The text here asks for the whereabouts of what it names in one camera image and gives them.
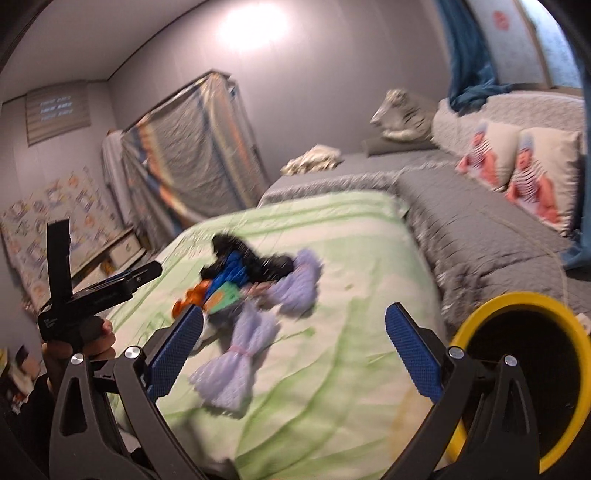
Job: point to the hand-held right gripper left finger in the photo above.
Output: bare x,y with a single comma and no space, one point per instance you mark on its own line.
178,353

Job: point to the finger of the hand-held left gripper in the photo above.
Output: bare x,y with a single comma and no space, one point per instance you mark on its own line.
141,276

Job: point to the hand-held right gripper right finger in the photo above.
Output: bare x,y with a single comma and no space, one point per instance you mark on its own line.
413,355

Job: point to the lavender yarn tassel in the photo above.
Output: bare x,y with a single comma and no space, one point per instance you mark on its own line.
240,355

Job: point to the yellow trash bin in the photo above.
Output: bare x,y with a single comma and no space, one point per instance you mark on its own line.
512,302

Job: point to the black plastic bag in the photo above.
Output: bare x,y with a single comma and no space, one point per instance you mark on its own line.
277,265

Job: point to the person's left hand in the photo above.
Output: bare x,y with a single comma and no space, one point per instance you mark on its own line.
99,344

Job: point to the low wooden cabinet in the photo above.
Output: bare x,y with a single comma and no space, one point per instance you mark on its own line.
122,251

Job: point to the green patterned blanket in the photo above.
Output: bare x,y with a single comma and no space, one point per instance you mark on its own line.
323,378

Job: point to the patterned play mat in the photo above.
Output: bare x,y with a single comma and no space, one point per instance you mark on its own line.
41,217

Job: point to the cloth-covered wardrobe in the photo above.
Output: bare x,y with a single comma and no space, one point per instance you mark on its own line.
194,147

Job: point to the grey quilted sofa cover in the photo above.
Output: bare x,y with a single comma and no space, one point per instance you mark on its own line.
461,221

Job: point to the grey window blind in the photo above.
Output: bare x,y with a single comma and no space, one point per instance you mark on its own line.
57,113

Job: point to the blue curtain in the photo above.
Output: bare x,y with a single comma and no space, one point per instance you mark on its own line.
577,251
466,50

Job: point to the grey quilted bed cover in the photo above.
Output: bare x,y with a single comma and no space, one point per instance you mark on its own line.
351,166

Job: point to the cream cloth pile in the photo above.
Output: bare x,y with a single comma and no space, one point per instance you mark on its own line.
311,160

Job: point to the grey bolster pillow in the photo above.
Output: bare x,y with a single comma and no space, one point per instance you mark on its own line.
397,146

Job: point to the baby print cushion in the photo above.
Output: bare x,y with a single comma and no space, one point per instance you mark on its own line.
558,152
503,138

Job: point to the white tiger plush toy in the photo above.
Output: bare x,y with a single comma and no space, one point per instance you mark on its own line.
406,113

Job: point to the white lace backrest cover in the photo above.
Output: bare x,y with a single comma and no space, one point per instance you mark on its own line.
531,108

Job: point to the frosted glass window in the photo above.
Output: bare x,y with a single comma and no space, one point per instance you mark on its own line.
549,41

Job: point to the red paper window decoration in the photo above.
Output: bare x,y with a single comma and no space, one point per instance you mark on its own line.
501,20

